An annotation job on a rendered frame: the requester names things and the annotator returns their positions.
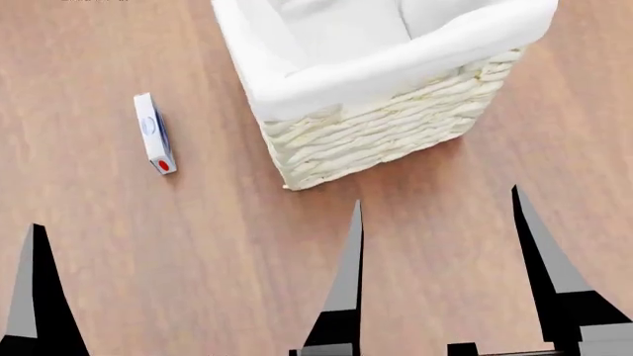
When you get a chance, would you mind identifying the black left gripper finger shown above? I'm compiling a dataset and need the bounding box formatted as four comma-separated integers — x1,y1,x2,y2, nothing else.
0,222,91,356

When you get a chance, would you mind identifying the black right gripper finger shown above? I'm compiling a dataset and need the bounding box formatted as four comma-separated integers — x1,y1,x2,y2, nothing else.
288,199,366,356
510,184,633,356

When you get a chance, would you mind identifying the white woven wicker basket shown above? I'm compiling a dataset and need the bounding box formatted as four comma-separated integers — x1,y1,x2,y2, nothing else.
211,0,560,192

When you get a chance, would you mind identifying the white cream cheese box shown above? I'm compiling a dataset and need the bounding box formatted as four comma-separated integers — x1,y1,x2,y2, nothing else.
133,92,178,177

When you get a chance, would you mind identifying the white fabric basket liner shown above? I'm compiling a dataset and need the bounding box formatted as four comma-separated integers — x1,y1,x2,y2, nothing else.
211,0,560,123

